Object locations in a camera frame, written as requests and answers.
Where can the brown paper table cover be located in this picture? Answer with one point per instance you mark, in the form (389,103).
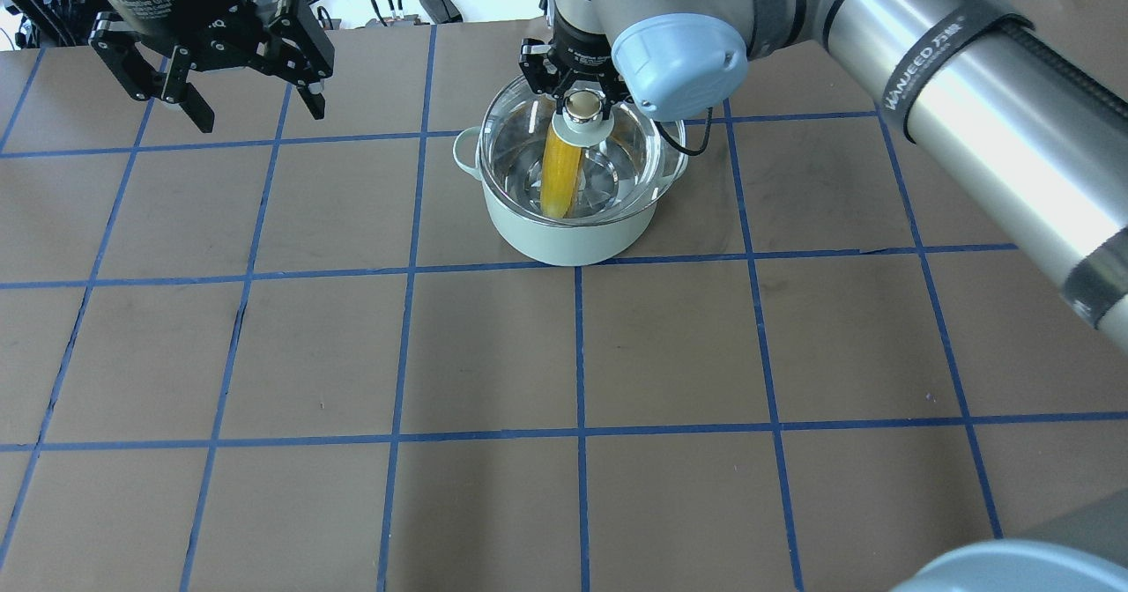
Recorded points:
(296,355)

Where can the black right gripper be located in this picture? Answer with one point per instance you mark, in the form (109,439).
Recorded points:
(581,51)

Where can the yellow corn cob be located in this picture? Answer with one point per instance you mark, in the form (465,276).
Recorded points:
(560,170)

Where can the glass pot lid with knob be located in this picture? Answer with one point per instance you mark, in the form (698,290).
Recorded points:
(619,177)

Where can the white metal cooking pot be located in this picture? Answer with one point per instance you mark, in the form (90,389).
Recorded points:
(571,246)

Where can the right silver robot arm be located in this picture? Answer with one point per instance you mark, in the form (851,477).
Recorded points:
(1035,141)

